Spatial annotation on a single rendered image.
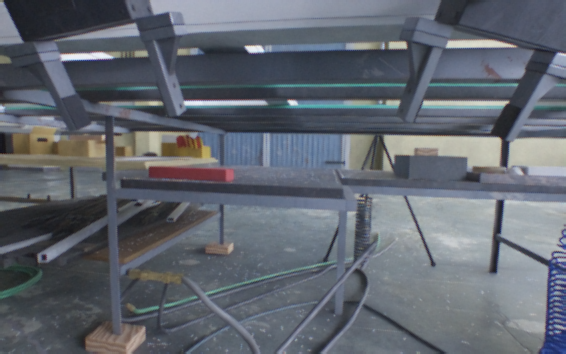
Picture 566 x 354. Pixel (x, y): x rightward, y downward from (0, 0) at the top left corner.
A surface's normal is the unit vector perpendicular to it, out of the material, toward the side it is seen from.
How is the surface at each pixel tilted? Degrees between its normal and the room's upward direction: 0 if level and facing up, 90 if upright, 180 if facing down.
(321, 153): 90
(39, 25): 113
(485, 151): 90
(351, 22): 90
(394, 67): 90
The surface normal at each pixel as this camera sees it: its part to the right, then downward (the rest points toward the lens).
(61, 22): -0.09, 0.47
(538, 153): -0.15, 0.08
